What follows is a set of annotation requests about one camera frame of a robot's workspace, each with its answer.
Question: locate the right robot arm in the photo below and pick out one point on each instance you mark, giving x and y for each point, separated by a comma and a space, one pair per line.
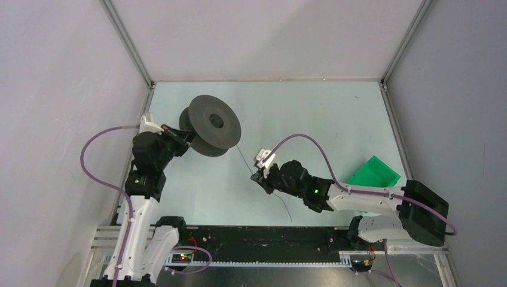
412, 211

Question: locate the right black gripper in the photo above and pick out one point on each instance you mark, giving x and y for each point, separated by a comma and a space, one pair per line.
259, 177

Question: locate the green plastic tray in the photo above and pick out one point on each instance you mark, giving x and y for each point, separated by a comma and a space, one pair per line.
374, 173

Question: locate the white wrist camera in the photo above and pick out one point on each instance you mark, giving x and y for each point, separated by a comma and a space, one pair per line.
149, 123
264, 161

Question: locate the dark grey cable spool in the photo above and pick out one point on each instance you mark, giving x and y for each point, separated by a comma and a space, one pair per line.
215, 125

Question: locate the aluminium frame rail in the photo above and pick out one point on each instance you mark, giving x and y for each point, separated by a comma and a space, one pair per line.
123, 34

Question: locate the white slotted cable duct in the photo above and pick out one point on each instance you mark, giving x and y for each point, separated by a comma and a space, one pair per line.
344, 262

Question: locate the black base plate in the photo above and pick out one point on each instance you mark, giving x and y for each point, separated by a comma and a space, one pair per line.
273, 244

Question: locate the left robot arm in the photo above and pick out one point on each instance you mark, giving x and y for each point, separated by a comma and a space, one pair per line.
135, 262

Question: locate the right controller board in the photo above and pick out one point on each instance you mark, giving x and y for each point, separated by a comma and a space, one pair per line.
361, 265

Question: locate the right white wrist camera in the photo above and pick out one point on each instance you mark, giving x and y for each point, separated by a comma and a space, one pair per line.
264, 161

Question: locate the left controller board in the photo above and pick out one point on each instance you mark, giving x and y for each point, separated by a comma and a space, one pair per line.
181, 258

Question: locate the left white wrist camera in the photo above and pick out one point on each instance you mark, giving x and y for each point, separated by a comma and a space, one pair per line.
149, 123

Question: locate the controller board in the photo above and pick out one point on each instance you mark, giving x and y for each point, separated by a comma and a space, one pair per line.
181, 258
361, 265

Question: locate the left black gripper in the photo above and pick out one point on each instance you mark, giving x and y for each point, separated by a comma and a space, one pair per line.
182, 139

